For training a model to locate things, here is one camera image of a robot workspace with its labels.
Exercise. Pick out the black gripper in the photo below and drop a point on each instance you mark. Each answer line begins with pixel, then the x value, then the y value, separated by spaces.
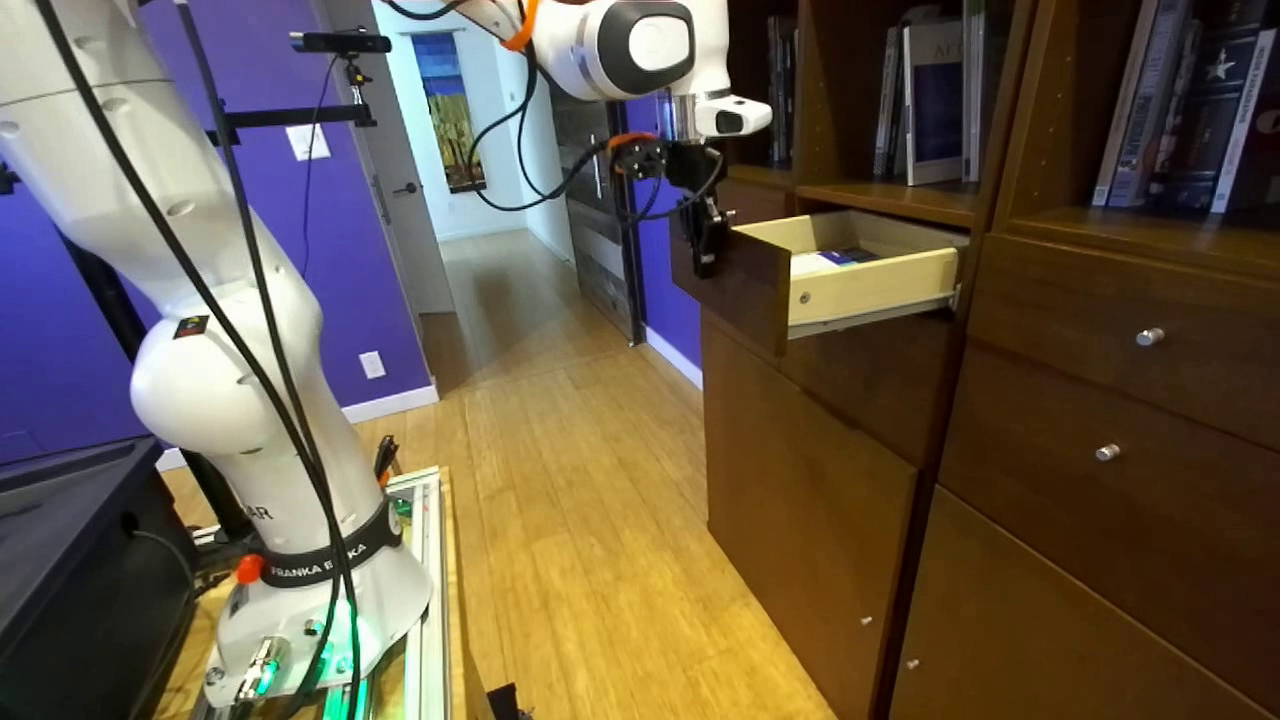
pixel 699 177

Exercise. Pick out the shallow wooden drawer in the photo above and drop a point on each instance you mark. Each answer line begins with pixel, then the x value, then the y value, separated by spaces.
pixel 1134 300
pixel 864 295
pixel 755 201

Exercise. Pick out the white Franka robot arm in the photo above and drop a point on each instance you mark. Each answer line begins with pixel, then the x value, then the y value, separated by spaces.
pixel 241 386

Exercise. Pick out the deep wooden drawer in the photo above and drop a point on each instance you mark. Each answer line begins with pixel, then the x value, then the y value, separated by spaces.
pixel 1134 533
pixel 747 367
pixel 882 386

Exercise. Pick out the grey hallway furniture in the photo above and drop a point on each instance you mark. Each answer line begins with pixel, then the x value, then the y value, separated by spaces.
pixel 592 225

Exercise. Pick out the small blue flat item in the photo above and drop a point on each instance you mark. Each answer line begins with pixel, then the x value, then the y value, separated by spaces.
pixel 850 253

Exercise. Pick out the dark thin book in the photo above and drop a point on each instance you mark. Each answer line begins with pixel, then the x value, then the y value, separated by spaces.
pixel 783 95

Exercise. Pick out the thin white book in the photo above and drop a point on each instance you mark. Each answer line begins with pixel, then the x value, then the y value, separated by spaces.
pixel 886 104

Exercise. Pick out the wooden cabinet door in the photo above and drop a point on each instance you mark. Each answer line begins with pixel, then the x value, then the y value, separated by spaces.
pixel 855 560
pixel 1015 640
pixel 755 493

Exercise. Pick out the framed painting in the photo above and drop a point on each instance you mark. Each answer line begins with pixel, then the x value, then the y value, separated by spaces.
pixel 448 122

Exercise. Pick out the thin grey book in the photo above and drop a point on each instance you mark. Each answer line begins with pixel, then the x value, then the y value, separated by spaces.
pixel 972 95

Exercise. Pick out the grey door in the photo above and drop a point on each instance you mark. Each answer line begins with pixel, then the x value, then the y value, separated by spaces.
pixel 400 253

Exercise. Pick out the dark wooden shelf cabinet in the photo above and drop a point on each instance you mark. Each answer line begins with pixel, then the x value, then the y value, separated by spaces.
pixel 1010 122

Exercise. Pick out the robot mounting platform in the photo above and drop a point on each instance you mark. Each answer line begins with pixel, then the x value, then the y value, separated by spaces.
pixel 427 603

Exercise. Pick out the black clamp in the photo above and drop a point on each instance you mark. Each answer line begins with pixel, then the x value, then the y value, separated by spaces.
pixel 506 700

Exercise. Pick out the dark blue book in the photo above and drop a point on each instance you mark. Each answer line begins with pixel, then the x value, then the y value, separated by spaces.
pixel 1204 122

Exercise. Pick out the small orange capped item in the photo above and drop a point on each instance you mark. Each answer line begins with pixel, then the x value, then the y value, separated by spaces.
pixel 251 568

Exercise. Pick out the maroon book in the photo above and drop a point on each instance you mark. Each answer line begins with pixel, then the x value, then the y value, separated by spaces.
pixel 1268 163

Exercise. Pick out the black box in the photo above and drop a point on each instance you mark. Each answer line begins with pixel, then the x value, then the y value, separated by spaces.
pixel 80 584

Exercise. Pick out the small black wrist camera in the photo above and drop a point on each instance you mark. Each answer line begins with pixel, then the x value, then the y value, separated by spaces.
pixel 640 163

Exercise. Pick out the white wall outlet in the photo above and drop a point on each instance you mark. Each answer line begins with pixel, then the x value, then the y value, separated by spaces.
pixel 372 367

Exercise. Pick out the white light switch plate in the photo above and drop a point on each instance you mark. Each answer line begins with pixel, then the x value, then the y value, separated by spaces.
pixel 311 141

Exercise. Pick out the black stereo camera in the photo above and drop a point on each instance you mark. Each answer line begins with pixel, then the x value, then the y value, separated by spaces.
pixel 340 41

